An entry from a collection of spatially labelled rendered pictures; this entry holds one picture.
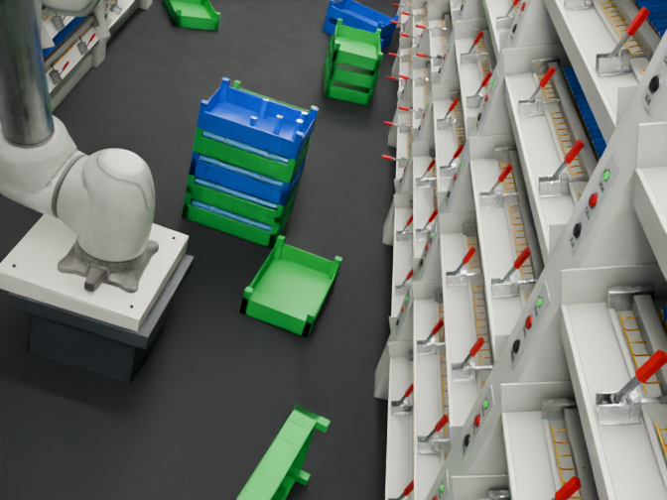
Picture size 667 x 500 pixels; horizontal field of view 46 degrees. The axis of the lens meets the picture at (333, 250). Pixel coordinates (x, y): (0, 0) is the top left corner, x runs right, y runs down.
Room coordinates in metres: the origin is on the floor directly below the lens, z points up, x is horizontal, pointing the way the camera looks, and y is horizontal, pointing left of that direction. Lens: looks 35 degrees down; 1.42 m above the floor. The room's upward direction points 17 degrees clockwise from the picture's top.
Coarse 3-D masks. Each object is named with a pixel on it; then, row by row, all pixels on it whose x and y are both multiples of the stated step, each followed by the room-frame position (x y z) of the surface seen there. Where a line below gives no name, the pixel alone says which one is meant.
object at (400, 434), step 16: (400, 352) 1.48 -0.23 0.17; (400, 368) 1.44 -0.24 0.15; (400, 384) 1.39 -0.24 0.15; (400, 400) 1.30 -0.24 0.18; (400, 416) 1.29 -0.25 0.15; (400, 432) 1.24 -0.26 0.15; (400, 448) 1.19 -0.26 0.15; (400, 464) 1.15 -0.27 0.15; (400, 480) 1.11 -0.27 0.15; (400, 496) 1.04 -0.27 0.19
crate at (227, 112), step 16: (224, 80) 2.16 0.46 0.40; (224, 96) 2.16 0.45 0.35; (240, 96) 2.17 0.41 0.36; (256, 96) 2.17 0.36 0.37; (208, 112) 1.98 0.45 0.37; (224, 112) 2.10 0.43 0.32; (240, 112) 2.13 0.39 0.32; (256, 112) 2.17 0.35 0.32; (272, 112) 2.16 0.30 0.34; (288, 112) 2.16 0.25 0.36; (208, 128) 1.97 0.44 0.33; (224, 128) 1.97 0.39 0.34; (240, 128) 1.97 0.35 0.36; (256, 128) 1.97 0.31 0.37; (272, 128) 2.10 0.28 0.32; (288, 128) 2.13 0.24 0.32; (304, 128) 2.16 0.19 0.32; (256, 144) 1.97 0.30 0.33; (272, 144) 1.97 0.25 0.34; (288, 144) 1.96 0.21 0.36; (304, 144) 2.05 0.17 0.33
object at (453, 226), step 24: (456, 216) 1.48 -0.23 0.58; (456, 240) 1.45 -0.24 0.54; (456, 264) 1.36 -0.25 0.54; (456, 288) 1.28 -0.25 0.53; (480, 288) 1.28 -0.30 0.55; (456, 312) 1.21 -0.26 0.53; (456, 336) 1.14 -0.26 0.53; (480, 336) 1.14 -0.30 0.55; (456, 360) 1.08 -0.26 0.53; (456, 384) 1.02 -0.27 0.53; (456, 408) 0.96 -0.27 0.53; (456, 432) 0.87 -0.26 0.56
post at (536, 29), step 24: (528, 24) 1.48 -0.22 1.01; (552, 24) 1.48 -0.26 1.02; (504, 48) 1.56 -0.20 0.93; (504, 96) 1.48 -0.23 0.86; (504, 120) 1.48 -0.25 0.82; (456, 168) 1.57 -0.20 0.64; (456, 192) 1.48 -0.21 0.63; (432, 264) 1.48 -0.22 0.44; (408, 288) 1.57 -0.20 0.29; (408, 312) 1.48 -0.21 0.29; (408, 336) 1.48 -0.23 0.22; (384, 360) 1.52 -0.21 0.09; (384, 384) 1.48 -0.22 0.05
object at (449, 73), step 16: (480, 0) 2.18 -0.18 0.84; (464, 16) 2.18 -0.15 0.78; (480, 16) 2.18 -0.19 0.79; (448, 64) 2.18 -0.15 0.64; (448, 80) 2.18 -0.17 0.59; (432, 96) 2.21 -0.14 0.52; (432, 112) 2.18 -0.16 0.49; (432, 128) 2.18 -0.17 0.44; (400, 192) 2.18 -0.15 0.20; (384, 224) 2.26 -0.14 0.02; (384, 240) 2.18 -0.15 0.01
